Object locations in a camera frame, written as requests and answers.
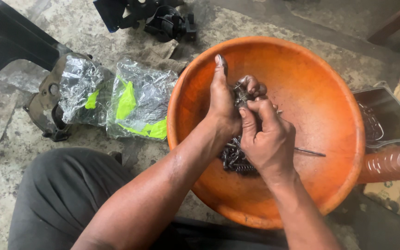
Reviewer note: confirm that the orange plastic bottle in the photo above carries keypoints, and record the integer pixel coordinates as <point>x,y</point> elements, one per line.
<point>391,165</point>

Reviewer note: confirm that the black oil-filled container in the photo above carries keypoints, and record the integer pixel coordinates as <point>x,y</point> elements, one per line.
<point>384,114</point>

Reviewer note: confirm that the dirty metal engine bracket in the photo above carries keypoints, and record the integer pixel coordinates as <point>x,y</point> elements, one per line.
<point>47,100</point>

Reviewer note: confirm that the brown wooden furniture leg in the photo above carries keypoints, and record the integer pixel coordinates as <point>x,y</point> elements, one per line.
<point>394,22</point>

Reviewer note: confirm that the black plastic chair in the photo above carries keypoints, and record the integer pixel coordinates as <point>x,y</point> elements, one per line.
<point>9,38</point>

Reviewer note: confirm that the dark greasy metal part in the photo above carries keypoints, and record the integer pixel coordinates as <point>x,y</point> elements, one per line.
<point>240,97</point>

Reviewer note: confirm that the person's grey trousers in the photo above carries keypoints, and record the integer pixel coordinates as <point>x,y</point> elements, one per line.
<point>61,201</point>

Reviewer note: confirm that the black motorcycle part assembly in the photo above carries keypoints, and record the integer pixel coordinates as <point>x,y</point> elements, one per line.
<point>165,20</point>

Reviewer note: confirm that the person's left hand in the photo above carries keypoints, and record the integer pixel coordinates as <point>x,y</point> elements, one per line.
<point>222,104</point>

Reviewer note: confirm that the dirty grey rag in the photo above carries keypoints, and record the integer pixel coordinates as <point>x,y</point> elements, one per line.
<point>158,55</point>

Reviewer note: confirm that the person's right hand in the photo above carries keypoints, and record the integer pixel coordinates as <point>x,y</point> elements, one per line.
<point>271,142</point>

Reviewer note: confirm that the clear bag with large green packets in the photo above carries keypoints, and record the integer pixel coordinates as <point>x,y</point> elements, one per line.
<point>141,100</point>

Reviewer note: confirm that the pile of dark bolts and springs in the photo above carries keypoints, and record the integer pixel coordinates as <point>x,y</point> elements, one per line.
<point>233,161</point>

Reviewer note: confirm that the thin metal rod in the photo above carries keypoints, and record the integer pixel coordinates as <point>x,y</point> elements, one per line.
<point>310,151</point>

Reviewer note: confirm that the clear bag with small green packet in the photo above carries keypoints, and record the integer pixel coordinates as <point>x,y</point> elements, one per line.
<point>80,86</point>

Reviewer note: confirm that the orange plastic basin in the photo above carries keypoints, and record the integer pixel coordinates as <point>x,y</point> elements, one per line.
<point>318,104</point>

